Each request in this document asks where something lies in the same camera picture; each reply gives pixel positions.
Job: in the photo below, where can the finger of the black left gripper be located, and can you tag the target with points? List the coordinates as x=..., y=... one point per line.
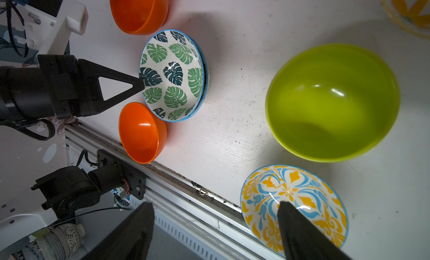
x=103, y=88

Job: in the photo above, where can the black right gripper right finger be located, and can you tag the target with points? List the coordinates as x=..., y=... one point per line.
x=301, y=240

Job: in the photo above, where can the lime green plastic bowl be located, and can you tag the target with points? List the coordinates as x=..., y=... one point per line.
x=332, y=103

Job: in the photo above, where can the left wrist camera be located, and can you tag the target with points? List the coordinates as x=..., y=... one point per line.
x=44, y=25

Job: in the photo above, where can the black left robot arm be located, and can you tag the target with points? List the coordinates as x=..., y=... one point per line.
x=25, y=103

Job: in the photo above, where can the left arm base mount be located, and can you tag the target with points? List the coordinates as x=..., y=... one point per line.
x=114, y=172

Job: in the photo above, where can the near orange plastic bowl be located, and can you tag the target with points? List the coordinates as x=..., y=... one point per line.
x=142, y=134

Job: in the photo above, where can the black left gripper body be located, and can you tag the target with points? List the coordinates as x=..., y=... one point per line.
x=72, y=85

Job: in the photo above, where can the green leaf bowl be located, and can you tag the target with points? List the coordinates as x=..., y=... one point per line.
x=172, y=70
x=206, y=78

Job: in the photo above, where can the yellow flower ceramic bowl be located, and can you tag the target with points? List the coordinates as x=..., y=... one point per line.
x=412, y=16

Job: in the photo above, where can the far orange plastic bowl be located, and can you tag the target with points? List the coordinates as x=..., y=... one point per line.
x=139, y=17

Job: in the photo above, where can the orange plastic bowl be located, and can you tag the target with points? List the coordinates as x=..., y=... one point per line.
x=142, y=134
x=139, y=17

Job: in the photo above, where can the blue yellow patterned bowl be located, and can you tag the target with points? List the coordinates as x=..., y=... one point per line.
x=265, y=189

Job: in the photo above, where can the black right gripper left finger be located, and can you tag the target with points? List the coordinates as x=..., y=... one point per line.
x=130, y=240

